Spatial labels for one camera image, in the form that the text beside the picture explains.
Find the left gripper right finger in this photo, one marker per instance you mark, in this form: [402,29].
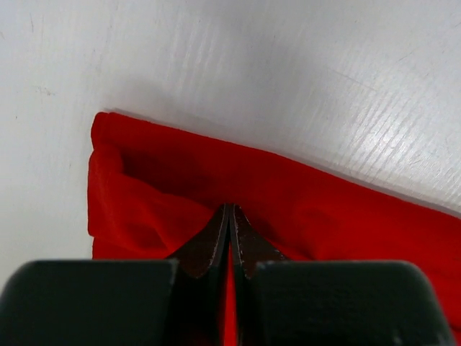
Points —
[284,302]

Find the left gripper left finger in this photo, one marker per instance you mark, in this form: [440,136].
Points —
[174,301]

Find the red t shirt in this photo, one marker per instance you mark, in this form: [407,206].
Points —
[151,188]

